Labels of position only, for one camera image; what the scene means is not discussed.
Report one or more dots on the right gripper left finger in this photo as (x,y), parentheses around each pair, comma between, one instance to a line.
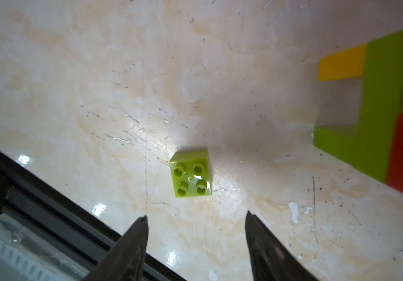
(125,261)

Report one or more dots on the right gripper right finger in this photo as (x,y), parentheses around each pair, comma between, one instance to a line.
(270,260)

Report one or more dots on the long green lego brick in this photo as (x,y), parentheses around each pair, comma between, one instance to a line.
(381,103)

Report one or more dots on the yellow lego brick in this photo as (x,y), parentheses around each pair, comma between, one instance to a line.
(346,64)

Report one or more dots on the white slotted cable duct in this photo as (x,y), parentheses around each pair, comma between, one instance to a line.
(25,256)

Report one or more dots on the small green lego brick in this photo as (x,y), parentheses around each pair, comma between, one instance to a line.
(337,140)

